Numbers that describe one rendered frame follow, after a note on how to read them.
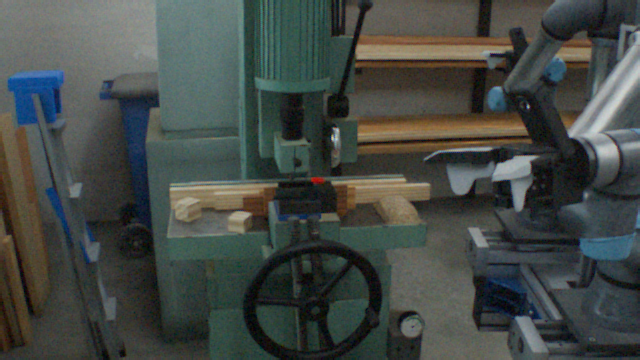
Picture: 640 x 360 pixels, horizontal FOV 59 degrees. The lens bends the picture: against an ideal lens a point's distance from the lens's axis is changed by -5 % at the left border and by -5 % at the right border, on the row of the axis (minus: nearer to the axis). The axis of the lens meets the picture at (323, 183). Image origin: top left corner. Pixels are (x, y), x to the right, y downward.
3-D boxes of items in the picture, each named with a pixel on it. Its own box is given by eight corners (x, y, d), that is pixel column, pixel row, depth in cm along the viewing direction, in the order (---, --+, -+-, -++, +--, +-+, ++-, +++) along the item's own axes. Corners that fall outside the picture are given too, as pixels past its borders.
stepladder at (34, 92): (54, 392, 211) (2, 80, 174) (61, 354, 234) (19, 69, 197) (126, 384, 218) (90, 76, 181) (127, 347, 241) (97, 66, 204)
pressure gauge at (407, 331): (398, 346, 142) (401, 317, 139) (394, 337, 145) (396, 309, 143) (423, 343, 143) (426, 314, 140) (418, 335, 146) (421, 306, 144)
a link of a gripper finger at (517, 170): (517, 223, 62) (539, 204, 70) (519, 168, 61) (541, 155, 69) (490, 220, 64) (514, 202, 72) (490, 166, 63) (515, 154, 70)
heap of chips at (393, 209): (387, 224, 139) (387, 209, 138) (371, 203, 152) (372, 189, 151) (423, 222, 140) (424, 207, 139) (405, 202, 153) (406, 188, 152)
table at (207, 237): (164, 281, 122) (162, 255, 120) (172, 226, 151) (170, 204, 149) (440, 264, 133) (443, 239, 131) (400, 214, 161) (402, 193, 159)
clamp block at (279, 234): (272, 263, 125) (272, 223, 123) (267, 237, 138) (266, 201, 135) (341, 258, 128) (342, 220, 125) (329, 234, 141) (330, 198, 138)
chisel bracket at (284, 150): (280, 179, 142) (280, 145, 139) (274, 163, 155) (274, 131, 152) (310, 178, 143) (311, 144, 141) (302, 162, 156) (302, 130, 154)
